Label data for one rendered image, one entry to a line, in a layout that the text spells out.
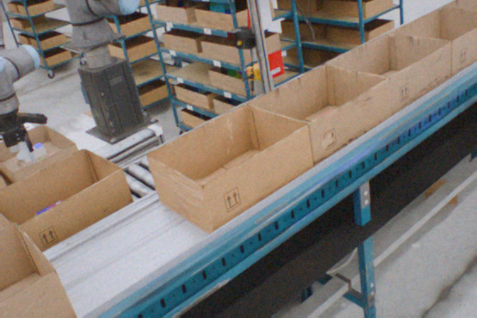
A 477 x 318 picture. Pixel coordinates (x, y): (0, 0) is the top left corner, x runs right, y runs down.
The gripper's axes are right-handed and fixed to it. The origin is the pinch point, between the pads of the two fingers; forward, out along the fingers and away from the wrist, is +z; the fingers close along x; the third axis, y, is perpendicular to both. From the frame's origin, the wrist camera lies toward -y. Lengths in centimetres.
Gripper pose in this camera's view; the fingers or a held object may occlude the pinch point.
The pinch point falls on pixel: (31, 156)
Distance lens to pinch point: 197.5
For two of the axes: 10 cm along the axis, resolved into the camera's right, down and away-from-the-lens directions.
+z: 0.9, 8.4, 5.3
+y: -7.4, 4.2, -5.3
